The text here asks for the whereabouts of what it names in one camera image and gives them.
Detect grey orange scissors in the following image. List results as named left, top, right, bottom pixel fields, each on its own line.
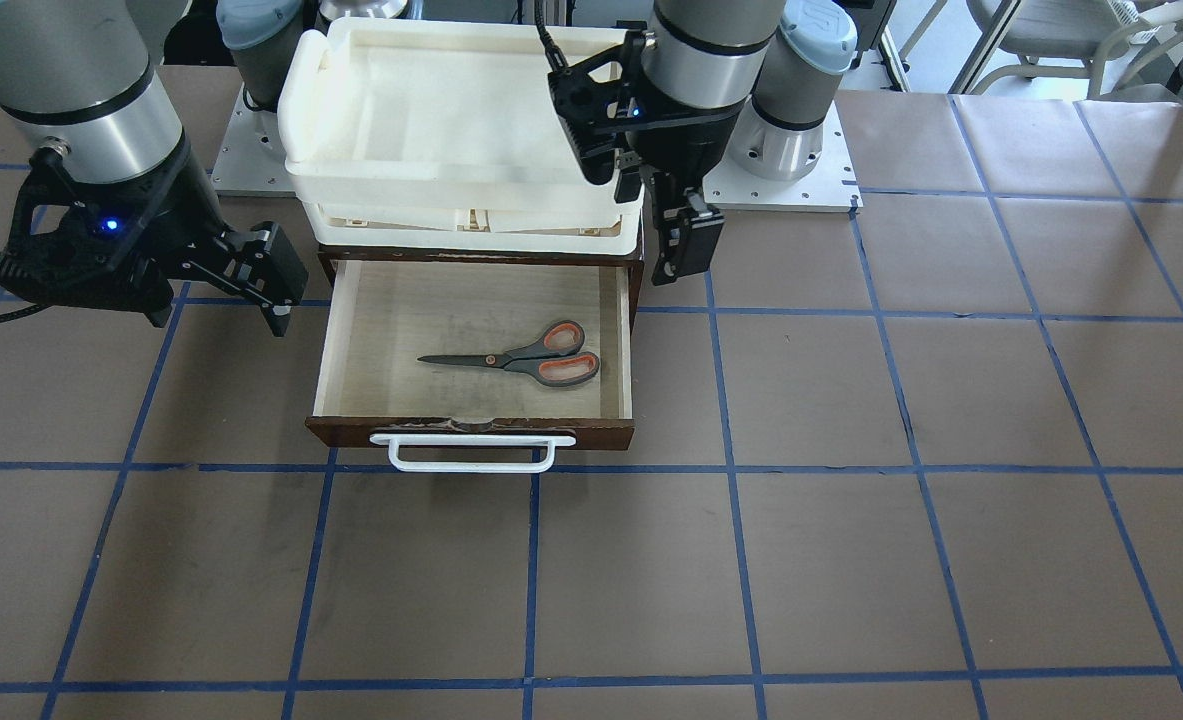
left=418, top=320, right=601, bottom=388

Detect cream plastic tray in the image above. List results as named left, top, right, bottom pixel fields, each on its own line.
left=277, top=18, right=642, bottom=257

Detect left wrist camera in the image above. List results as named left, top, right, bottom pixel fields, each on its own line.
left=537, top=24, right=649, bottom=184

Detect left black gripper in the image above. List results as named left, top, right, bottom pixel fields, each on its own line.
left=620, top=100, right=745, bottom=286

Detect wooden drawer with white handle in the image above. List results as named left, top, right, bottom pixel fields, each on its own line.
left=306, top=292, right=635, bottom=459

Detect grey chair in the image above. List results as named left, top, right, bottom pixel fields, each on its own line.
left=949, top=1, right=1183, bottom=99

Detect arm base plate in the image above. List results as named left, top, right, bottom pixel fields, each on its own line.
left=211, top=87, right=295, bottom=199
left=702, top=102, right=864, bottom=213

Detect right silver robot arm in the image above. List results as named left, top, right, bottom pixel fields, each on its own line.
left=0, top=1, right=309, bottom=337

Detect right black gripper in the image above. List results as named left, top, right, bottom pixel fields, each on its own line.
left=121, top=140, right=309, bottom=338

